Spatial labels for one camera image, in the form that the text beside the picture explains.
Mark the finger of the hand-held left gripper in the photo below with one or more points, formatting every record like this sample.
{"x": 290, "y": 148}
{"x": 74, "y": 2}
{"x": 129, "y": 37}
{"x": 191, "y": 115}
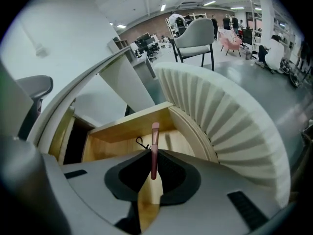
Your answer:
{"x": 41, "y": 84}

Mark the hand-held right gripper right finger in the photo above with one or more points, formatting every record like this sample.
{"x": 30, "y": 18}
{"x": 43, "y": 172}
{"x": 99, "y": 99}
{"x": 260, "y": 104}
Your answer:
{"x": 215, "y": 192}

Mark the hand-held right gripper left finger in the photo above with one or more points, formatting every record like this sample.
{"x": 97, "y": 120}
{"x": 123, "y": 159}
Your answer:
{"x": 93, "y": 190}

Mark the large wooden drawer fluted front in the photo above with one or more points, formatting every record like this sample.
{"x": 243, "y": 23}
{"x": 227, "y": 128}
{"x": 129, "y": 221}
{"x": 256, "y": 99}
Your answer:
{"x": 232, "y": 121}

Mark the pink makeup brush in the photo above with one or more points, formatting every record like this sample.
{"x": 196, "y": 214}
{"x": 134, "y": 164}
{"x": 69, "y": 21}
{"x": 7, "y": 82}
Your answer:
{"x": 154, "y": 150}

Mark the white wooden desk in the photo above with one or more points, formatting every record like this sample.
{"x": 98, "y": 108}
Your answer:
{"x": 122, "y": 82}

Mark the grey open cabinet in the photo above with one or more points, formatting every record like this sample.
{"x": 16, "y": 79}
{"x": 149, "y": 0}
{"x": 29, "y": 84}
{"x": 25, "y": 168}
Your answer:
{"x": 117, "y": 44}

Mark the low grey table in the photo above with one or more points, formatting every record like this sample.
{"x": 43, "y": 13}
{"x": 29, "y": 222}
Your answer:
{"x": 144, "y": 65}

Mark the white office desk with monitors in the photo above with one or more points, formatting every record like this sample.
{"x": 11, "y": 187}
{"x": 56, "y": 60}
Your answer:
{"x": 146, "y": 44}

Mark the ceiling tube light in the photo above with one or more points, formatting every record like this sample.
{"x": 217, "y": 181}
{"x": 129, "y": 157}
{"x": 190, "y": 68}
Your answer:
{"x": 163, "y": 7}

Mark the pink armchair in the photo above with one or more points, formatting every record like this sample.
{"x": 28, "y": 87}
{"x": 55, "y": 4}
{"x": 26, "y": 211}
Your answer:
{"x": 230, "y": 41}

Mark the grey chair black legs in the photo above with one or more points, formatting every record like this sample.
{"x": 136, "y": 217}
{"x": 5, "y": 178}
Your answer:
{"x": 195, "y": 38}

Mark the black office chair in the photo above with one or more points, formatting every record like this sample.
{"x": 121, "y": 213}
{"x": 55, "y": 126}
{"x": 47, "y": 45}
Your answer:
{"x": 247, "y": 38}

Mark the white wall junction box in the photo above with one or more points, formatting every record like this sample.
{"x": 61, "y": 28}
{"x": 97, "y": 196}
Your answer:
{"x": 40, "y": 50}

